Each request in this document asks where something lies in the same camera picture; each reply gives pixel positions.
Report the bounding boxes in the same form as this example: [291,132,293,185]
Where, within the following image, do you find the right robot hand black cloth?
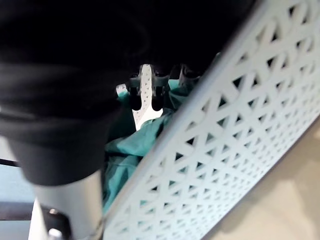
[0,0,256,240]

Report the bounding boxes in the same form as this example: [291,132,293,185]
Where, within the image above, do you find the teal green garment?
[102,78,194,213]

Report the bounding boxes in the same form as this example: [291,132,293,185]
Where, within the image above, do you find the thin black cable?
[0,158,20,168]

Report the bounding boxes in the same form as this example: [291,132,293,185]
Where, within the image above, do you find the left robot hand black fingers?
[128,72,169,112]

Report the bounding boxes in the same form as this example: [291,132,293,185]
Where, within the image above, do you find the pale blue lattice laundry basket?
[102,0,320,240]

